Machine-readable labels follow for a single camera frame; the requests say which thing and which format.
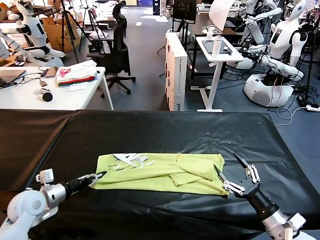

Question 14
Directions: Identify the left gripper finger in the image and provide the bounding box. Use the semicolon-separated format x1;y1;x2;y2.
85;174;105;186
79;170;108;182

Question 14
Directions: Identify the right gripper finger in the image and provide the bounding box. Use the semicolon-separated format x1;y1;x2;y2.
232;152;262;184
213;164;246;197

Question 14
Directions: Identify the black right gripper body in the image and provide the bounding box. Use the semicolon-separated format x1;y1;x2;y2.
238;175;279;221

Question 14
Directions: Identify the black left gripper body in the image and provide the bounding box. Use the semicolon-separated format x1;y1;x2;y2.
64;176;88;195

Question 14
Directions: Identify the yellow-green printed t-shirt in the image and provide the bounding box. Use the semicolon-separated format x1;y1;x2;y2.
89;152;230;197

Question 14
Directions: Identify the stack of folded clothes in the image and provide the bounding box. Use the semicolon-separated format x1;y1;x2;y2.
55;59;98;88

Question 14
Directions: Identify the black table cover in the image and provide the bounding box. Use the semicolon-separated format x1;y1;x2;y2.
0;109;77;193
0;109;320;240

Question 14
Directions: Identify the white plastic packet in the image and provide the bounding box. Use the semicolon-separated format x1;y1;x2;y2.
68;84;89;92

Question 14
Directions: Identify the black white VR controller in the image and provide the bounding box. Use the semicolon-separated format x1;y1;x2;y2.
33;88;53;103

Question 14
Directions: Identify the large white desk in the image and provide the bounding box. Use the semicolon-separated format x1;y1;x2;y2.
0;66;115;111

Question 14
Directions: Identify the brown notebook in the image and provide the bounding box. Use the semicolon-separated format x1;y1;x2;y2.
44;66;60;79

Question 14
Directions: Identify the small white standing desk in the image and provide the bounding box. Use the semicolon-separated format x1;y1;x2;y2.
190;36;245;113

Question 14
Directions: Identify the large flat carton box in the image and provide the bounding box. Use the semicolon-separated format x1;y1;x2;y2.
164;32;188;112

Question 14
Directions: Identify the grey laptop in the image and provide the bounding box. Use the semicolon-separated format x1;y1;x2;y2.
0;69;27;85

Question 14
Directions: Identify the black office chair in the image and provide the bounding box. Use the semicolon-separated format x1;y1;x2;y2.
86;0;137;99

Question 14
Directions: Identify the white insulated bottle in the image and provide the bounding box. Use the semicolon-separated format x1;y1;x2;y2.
211;35;223;58

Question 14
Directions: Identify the black tablet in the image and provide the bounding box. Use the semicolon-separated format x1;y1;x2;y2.
202;39;233;55

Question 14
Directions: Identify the white humanoid robot right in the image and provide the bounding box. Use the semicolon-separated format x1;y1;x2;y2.
243;0;309;108

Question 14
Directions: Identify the white humanoid robot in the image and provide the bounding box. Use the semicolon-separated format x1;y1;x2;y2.
0;0;66;67
243;0;309;108

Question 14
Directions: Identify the brown cardboard box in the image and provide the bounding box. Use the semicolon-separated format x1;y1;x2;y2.
42;16;84;53

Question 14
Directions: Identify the white humanoid robot left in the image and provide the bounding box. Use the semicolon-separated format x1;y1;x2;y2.
0;0;66;67

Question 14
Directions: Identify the brown wooden desk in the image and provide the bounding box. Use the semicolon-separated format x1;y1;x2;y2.
187;14;238;38

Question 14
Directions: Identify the white curved sheet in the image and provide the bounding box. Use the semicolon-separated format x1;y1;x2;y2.
209;0;236;31

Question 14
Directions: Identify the black monitor on stand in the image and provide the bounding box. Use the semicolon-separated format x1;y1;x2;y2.
172;0;197;25

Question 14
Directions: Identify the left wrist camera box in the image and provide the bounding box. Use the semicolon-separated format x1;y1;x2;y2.
35;169;55;186

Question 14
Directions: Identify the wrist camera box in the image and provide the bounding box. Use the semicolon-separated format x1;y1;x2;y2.
285;212;307;233
35;169;55;186

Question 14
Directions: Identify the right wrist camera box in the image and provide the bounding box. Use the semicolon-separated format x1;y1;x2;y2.
285;212;307;233

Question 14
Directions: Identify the white floor cable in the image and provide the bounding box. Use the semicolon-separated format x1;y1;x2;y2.
273;106;308;126

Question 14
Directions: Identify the white ring VR controller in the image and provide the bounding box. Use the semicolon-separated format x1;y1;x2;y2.
202;25;224;40

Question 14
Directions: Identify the black camera tripod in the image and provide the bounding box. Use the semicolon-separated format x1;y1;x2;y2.
80;5;108;54
57;0;86;64

